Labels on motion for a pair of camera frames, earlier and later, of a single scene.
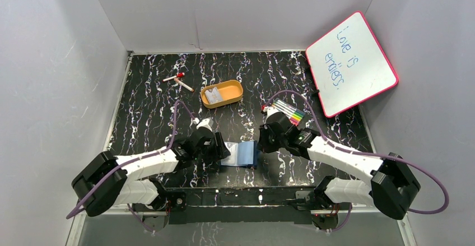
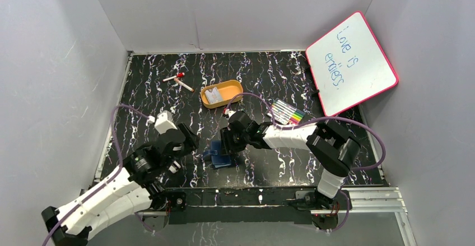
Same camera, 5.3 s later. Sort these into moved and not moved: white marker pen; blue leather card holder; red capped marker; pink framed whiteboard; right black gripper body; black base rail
Moved: blue leather card holder; right black gripper body
Not moved: pink framed whiteboard; white marker pen; black base rail; red capped marker
